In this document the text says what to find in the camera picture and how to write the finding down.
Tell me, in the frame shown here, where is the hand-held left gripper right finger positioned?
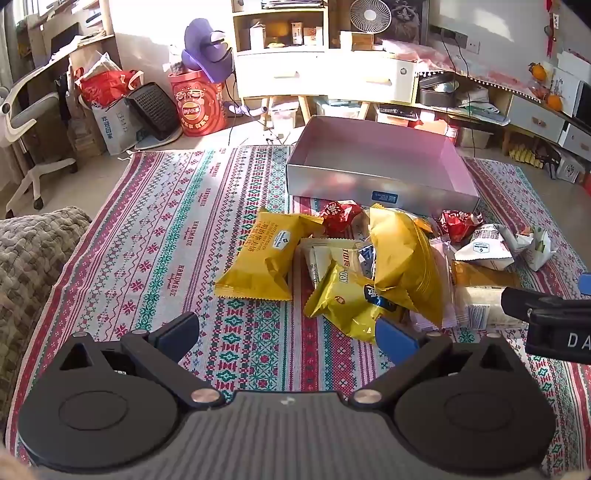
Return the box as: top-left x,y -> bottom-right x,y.
348,316 -> 539,409

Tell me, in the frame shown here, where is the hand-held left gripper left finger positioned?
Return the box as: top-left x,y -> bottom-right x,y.
60,311 -> 227,409

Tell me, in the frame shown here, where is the white green nut packet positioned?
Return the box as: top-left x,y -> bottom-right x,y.
515,226 -> 552,271

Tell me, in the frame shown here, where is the gold snack packet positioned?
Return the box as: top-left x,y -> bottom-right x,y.
450,261 -> 522,289

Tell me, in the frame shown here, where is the small yellow snack bag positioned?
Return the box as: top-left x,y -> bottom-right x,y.
304,261 -> 411,344

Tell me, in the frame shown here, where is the white pecan packet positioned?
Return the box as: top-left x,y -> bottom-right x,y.
455,224 -> 520,271

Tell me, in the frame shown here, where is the large yellow chip bag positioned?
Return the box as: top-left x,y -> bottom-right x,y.
368,204 -> 445,326

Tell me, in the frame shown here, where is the clear brown crisp packet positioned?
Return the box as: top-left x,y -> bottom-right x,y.
411,237 -> 467,330

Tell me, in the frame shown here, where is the cream white snack packet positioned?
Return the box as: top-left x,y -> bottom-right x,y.
300,237 -> 370,289

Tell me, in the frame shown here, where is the red snack packet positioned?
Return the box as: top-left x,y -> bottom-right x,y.
320,200 -> 363,238
438,209 -> 483,243

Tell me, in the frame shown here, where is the yellow snack packet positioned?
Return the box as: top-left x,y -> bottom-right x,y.
215,209 -> 325,301

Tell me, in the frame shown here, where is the silver cardboard box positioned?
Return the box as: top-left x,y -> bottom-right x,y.
285,115 -> 481,217

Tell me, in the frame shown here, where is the patterned woven blanket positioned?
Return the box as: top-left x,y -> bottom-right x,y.
4,145 -> 589,478

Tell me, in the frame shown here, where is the row of small yellow toys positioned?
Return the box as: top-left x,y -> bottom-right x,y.
508,143 -> 546,167

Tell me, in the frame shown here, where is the grey knitted blanket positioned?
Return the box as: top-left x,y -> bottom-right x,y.
0,206 -> 93,384

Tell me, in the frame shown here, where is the low cabinet with drawers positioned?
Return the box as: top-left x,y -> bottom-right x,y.
416,60 -> 591,158

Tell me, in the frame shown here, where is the white microwave oven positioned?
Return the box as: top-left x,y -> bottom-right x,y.
551,67 -> 591,125

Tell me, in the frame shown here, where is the white paper bag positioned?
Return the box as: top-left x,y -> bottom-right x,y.
91,99 -> 144,155

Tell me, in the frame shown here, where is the white flat box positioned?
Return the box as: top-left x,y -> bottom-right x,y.
556,51 -> 591,84

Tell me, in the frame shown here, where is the clear bin with dark lid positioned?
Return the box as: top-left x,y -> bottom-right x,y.
376,104 -> 419,121

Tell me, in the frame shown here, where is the red cylindrical snack bucket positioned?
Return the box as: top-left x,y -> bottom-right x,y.
168,69 -> 229,137

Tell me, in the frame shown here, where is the black mesh basket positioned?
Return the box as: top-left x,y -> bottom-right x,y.
127,82 -> 181,141

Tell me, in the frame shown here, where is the grey metal tin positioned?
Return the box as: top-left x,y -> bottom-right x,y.
418,74 -> 460,106

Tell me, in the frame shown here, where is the wide clear storage bin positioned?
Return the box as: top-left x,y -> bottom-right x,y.
316,97 -> 365,121

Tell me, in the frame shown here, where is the narrow clear storage bin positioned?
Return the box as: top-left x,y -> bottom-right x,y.
270,100 -> 300,132

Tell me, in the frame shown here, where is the red shopping bag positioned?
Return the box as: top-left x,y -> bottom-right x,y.
75,69 -> 144,107

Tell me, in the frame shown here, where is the white office chair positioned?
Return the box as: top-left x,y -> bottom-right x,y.
0,69 -> 77,217

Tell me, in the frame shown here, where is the cream cabinet with drawers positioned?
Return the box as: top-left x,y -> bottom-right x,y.
231,0 -> 416,125

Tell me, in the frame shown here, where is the pink table cloth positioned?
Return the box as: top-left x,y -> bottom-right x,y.
383,39 -> 532,97

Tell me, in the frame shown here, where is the purple fan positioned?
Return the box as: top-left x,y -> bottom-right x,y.
181,18 -> 234,84

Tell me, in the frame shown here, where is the wooden desk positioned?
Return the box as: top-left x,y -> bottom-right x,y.
28,0 -> 121,93

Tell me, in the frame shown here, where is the dark cat picture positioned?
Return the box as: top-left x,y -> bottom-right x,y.
388,0 -> 430,44

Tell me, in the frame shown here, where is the white desk fan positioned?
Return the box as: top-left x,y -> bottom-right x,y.
348,0 -> 392,33

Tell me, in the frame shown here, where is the purple curved handle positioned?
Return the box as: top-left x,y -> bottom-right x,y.
226,102 -> 269,117

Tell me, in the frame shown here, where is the wall power strip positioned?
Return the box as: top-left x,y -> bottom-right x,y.
429,25 -> 481,51

